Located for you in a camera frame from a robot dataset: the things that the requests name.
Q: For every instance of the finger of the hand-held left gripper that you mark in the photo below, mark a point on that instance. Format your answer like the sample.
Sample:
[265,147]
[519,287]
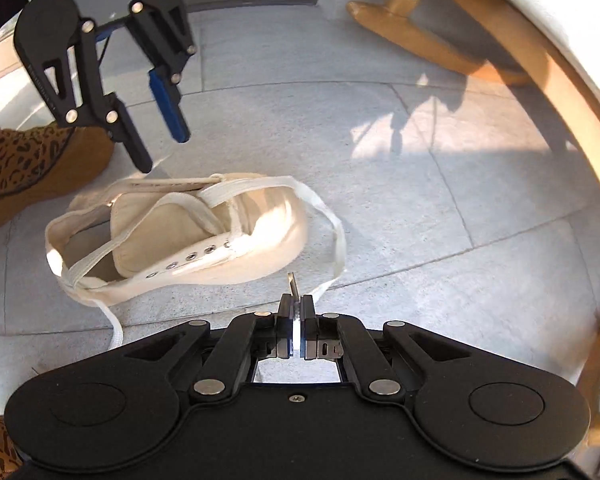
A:
[130,140]
[169,110]

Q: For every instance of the white shoelace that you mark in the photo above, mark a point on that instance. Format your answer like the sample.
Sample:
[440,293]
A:
[325,210]

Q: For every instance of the white seat cushion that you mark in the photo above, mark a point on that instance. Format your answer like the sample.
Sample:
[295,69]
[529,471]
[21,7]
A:
[555,0]

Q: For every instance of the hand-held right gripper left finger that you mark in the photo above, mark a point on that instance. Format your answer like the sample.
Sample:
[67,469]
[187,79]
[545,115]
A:
[286,327]

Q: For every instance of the wooden rocking chair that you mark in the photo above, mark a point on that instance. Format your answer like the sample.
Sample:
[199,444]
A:
[430,45]

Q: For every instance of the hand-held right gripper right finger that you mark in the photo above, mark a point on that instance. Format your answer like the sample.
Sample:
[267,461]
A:
[308,327]

